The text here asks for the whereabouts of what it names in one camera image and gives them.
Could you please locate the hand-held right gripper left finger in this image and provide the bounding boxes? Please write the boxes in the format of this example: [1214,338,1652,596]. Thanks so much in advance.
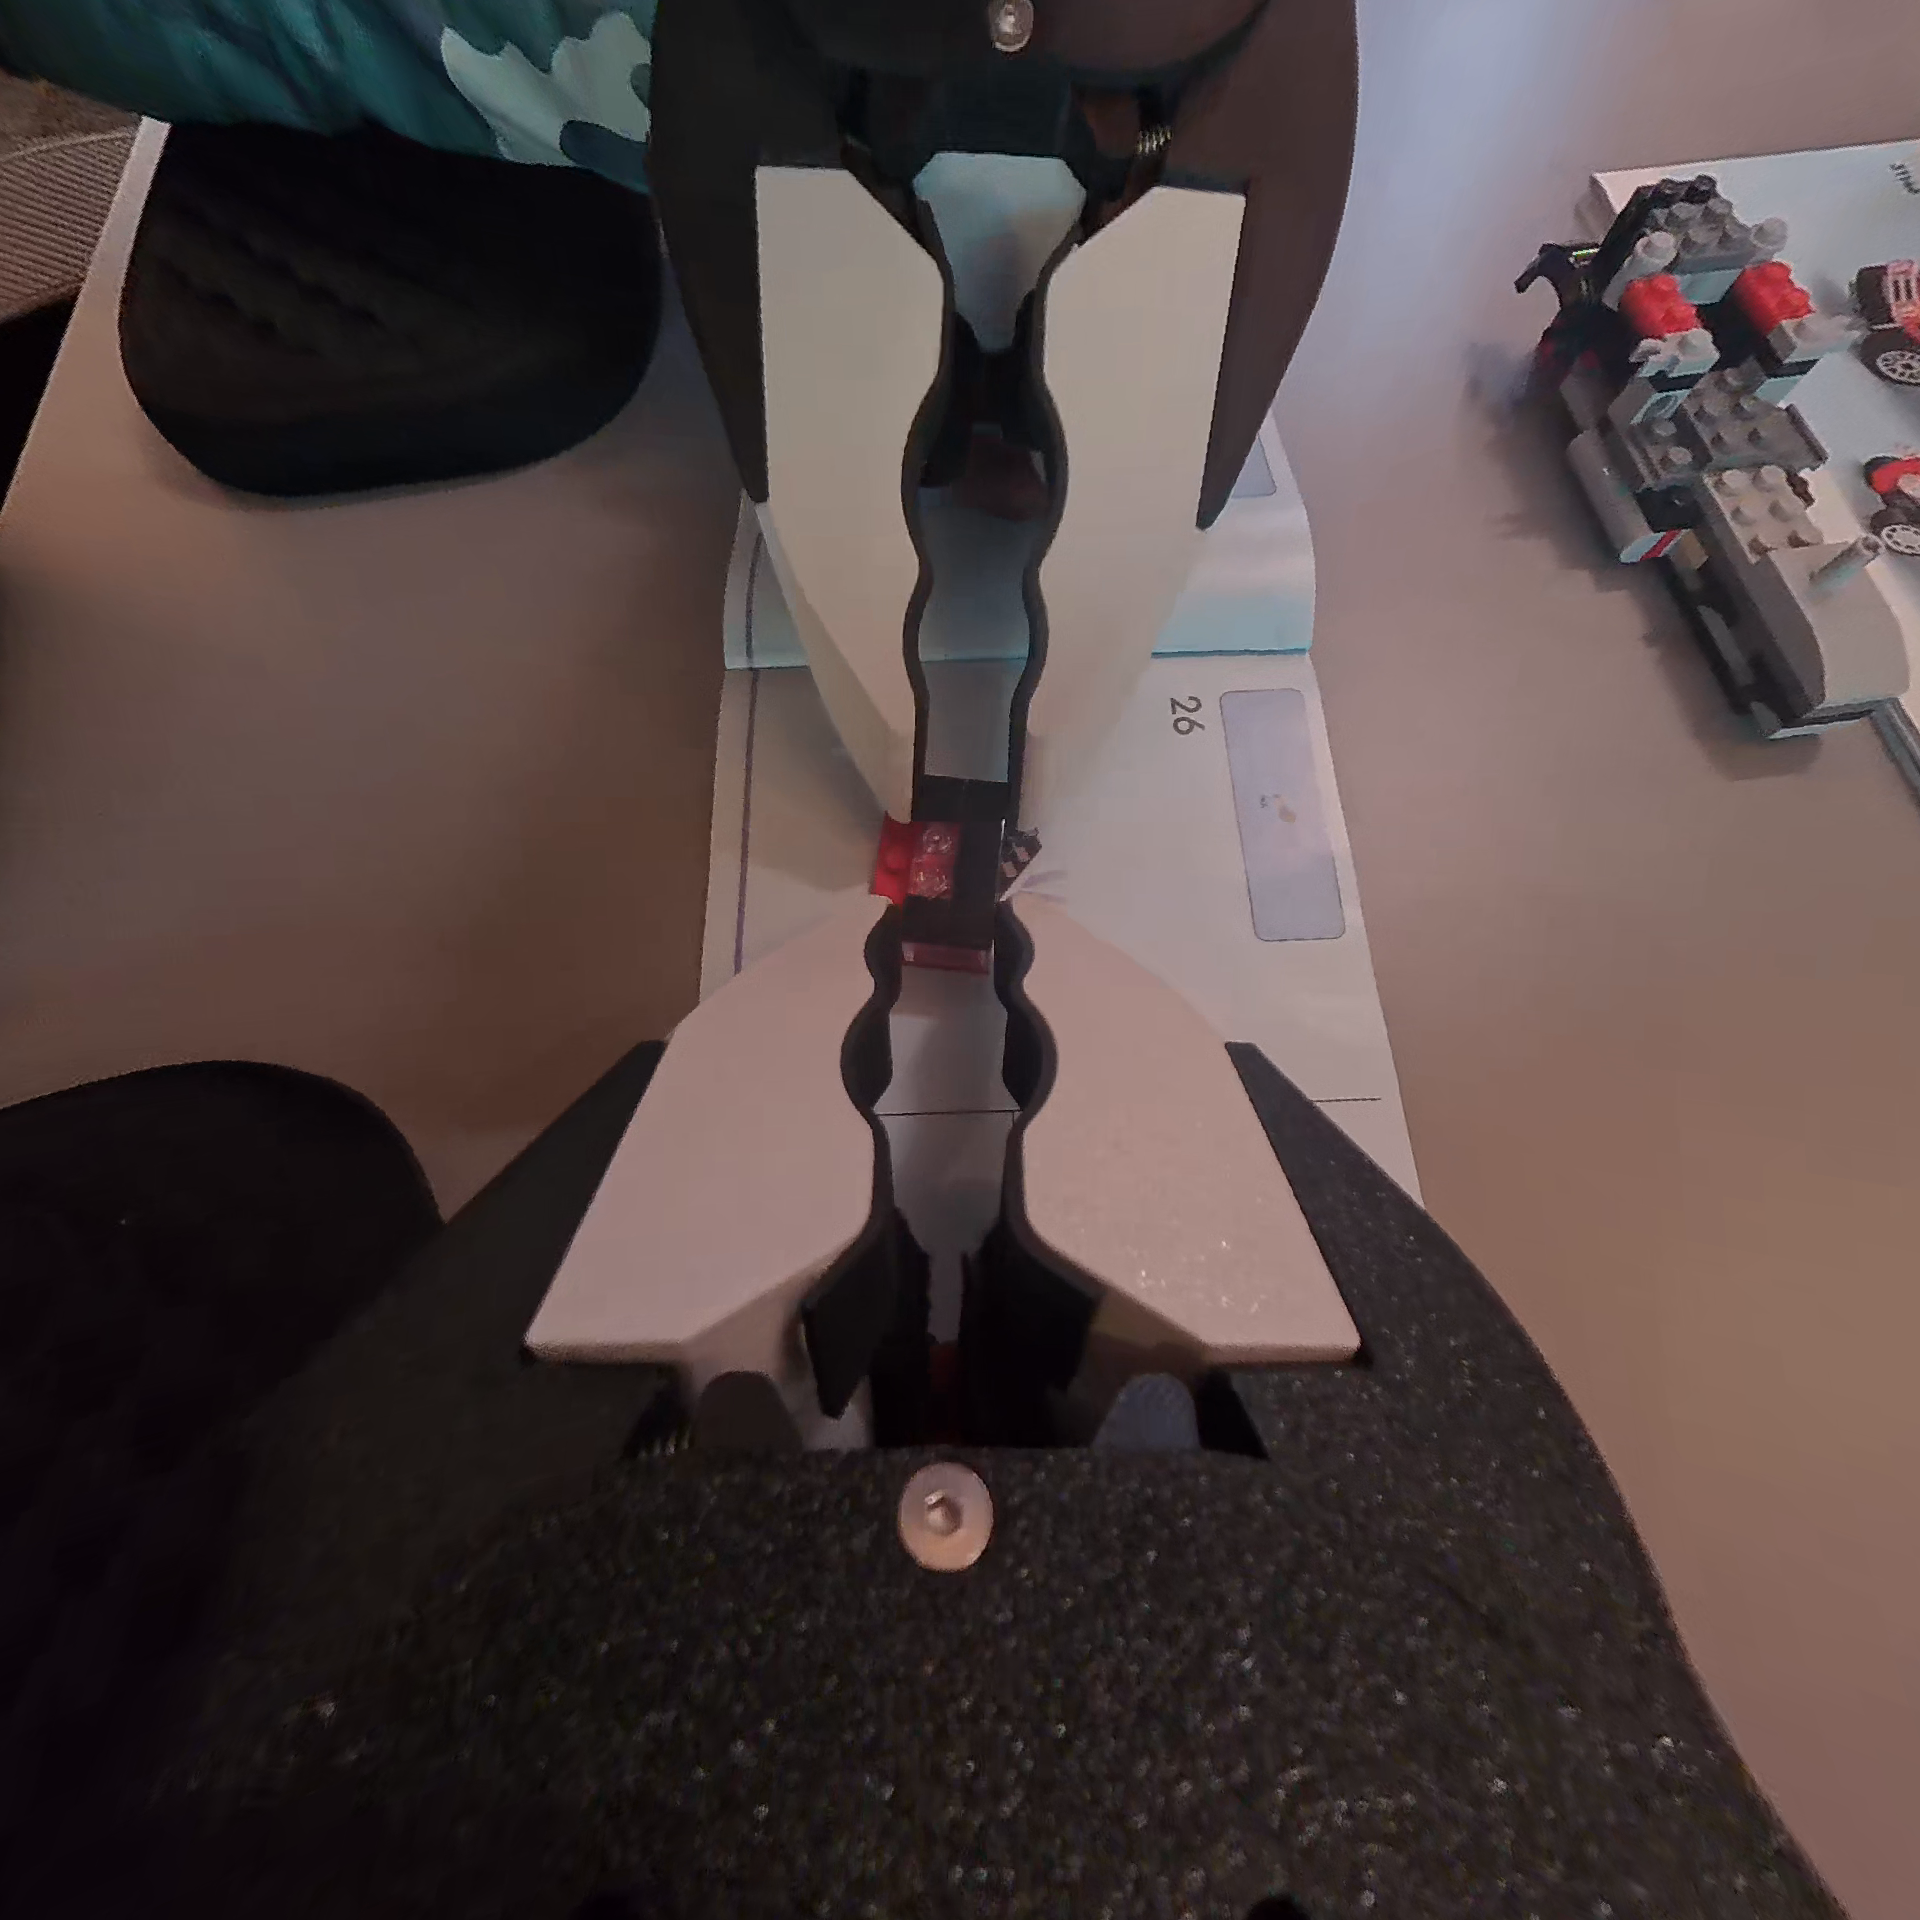
[518,907,910,1426]

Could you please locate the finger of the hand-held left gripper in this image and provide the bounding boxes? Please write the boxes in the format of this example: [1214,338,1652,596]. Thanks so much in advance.
[1013,176,1250,818]
[749,163,963,790]

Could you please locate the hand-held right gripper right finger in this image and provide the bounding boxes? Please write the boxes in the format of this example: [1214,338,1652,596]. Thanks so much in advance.
[990,897,1367,1442]

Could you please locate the small red black brick assembly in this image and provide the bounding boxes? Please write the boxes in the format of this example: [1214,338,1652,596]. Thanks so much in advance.
[870,775,1046,977]

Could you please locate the grey desk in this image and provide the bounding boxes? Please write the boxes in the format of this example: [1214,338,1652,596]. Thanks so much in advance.
[0,0,1920,1920]

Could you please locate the open white instruction booklet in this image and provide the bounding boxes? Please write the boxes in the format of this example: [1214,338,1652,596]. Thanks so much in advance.
[700,411,1427,1361]

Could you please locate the person's teal patterned pants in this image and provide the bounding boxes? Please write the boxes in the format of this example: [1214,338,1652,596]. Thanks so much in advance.
[0,0,662,196]

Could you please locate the black cushion pad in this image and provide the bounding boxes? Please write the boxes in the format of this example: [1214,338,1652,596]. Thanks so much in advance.
[0,1063,454,1920]
[118,120,673,500]

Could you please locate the grey toy brick truck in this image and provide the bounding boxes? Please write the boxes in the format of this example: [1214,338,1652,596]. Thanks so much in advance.
[1517,176,1907,742]

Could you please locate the booklet with vehicle pictures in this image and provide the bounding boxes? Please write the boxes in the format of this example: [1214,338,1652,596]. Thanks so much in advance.
[1586,142,1920,834]

